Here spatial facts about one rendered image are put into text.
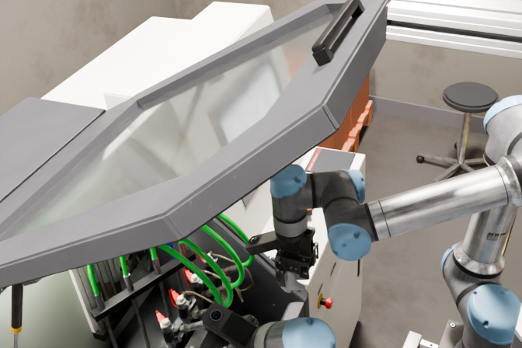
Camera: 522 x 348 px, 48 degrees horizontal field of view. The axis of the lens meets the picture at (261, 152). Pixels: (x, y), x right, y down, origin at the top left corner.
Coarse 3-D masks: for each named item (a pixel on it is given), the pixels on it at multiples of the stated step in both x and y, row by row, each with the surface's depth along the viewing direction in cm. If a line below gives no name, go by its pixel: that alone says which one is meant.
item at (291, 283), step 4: (288, 272) 133; (284, 276) 133; (288, 276) 134; (292, 276) 133; (288, 280) 135; (292, 280) 134; (296, 280) 134; (288, 284) 136; (292, 284) 135; (296, 284) 135; (300, 284) 134; (284, 288) 136; (288, 288) 136; (292, 288) 136; (296, 288) 136; (300, 288) 135; (304, 288) 135; (288, 292) 138
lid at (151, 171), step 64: (320, 0) 119; (384, 0) 89; (192, 64) 144; (256, 64) 110; (320, 64) 77; (128, 128) 130; (192, 128) 96; (256, 128) 70; (320, 128) 65; (64, 192) 111; (128, 192) 86; (192, 192) 64; (0, 256) 89; (64, 256) 76
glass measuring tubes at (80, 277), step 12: (96, 264) 162; (108, 264) 165; (72, 276) 153; (84, 276) 154; (96, 276) 159; (108, 276) 164; (84, 288) 157; (108, 288) 166; (120, 288) 171; (84, 300) 159; (120, 312) 172; (96, 324) 166; (96, 336) 167; (108, 336) 168
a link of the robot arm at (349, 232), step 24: (504, 168) 105; (408, 192) 109; (432, 192) 107; (456, 192) 105; (480, 192) 104; (504, 192) 104; (336, 216) 110; (360, 216) 108; (384, 216) 107; (408, 216) 106; (432, 216) 106; (456, 216) 106; (336, 240) 106; (360, 240) 106
